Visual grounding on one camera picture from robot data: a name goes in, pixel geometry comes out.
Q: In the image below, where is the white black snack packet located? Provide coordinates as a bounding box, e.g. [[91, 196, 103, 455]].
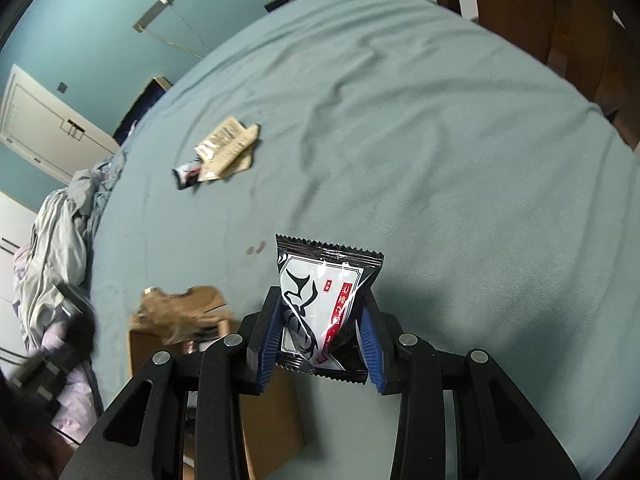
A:
[[276, 234, 384, 384]]

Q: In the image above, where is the black sleeve forearm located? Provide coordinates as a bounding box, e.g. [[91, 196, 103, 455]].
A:
[[1, 376, 74, 479]]

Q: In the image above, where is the crumpled grey blanket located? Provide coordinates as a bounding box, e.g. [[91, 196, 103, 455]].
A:
[[12, 152, 129, 443]]

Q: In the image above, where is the cardboard box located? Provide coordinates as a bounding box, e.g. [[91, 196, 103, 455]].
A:
[[127, 286, 305, 479]]

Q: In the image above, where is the teal bed sheet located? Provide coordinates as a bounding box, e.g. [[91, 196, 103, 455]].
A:
[[91, 0, 639, 479]]

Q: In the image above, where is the snack packet far left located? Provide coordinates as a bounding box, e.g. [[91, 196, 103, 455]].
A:
[[171, 158, 202, 191]]

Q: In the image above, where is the white door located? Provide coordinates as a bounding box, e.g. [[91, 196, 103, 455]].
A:
[[1, 65, 119, 184]]

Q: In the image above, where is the beige snack packet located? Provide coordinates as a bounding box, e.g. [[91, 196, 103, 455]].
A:
[[194, 116, 250, 182], [209, 124, 259, 172]]

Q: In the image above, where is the dark blue framed object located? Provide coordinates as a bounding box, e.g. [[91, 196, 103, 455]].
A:
[[113, 76, 171, 145]]

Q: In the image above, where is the brown wooden furniture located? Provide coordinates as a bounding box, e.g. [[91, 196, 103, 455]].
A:
[[424, 0, 640, 151]]

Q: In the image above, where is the metal wall bracket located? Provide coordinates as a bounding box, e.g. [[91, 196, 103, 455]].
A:
[[132, 0, 175, 34]]

